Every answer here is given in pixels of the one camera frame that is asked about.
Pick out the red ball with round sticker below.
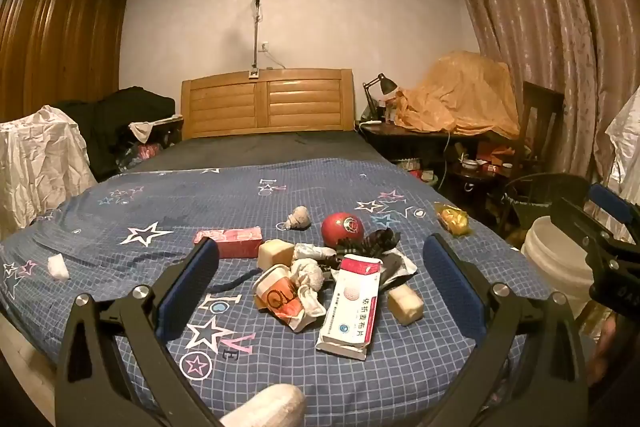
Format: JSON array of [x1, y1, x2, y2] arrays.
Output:
[[321, 211, 365, 247]]

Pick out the beige cloth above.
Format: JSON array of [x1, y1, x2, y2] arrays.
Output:
[[129, 122, 157, 144]]

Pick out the wooden wardrobe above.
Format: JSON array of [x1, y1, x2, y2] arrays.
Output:
[[0, 0, 131, 128]]

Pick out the wooden headboard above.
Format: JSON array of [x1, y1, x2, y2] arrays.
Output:
[[181, 68, 356, 140]]

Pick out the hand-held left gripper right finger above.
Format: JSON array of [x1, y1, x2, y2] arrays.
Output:
[[421, 233, 590, 427]]

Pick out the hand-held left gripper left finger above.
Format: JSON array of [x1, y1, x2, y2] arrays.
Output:
[[54, 237, 223, 427]]

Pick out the white plastic bucket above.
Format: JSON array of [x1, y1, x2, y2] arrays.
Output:
[[521, 216, 596, 323]]

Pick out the red and pink box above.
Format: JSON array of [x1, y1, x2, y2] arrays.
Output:
[[194, 227, 264, 259]]

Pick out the dark grey bed sheet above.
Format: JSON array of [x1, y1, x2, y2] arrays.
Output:
[[135, 132, 396, 175]]

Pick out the crushed paper cup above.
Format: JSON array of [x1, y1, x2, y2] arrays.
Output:
[[252, 264, 308, 334]]

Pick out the orange cloth cover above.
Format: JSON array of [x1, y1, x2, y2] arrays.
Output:
[[395, 51, 521, 138]]

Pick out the cream foam block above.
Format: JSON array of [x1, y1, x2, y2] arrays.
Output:
[[387, 285, 425, 327], [258, 239, 296, 267]]

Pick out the dark wooden desk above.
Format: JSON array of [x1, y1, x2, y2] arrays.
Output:
[[357, 119, 526, 170]]

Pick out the yellow snack packet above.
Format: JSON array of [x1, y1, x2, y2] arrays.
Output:
[[434, 202, 471, 238]]

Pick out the white crumpled paper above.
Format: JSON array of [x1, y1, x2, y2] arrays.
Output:
[[292, 284, 327, 325]]

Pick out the white printed plastic packet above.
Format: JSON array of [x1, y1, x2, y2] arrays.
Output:
[[382, 251, 419, 293]]

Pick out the small dark round table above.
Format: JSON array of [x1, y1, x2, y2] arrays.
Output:
[[442, 157, 512, 218]]

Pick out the white crinkled cloth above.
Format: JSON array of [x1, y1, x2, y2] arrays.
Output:
[[0, 105, 98, 243], [605, 87, 640, 228]]

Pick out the black clothing pile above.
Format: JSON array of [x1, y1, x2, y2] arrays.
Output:
[[52, 87, 176, 182]]

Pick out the small white tissue piece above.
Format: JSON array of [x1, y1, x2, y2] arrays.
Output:
[[47, 253, 70, 280]]

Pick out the white and red medicine box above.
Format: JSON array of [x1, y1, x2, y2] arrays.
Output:
[[316, 254, 383, 362]]

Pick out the black desk lamp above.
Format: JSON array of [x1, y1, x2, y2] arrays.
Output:
[[362, 73, 398, 122]]

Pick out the white cloth wad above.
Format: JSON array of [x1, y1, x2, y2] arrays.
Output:
[[289, 258, 325, 290]]

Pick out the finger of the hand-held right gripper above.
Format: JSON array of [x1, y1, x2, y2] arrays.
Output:
[[587, 183, 635, 239], [549, 197, 618, 258]]

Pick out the dark wooden chair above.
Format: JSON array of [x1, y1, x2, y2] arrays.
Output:
[[520, 82, 566, 170]]

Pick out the dark wicker basket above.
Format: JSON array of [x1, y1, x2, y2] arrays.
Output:
[[502, 173, 591, 229]]

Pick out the patterned beige curtain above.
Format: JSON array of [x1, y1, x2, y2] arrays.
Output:
[[452, 0, 640, 188]]

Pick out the black crumpled plastic bag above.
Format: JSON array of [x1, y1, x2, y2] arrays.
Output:
[[327, 229, 402, 269]]

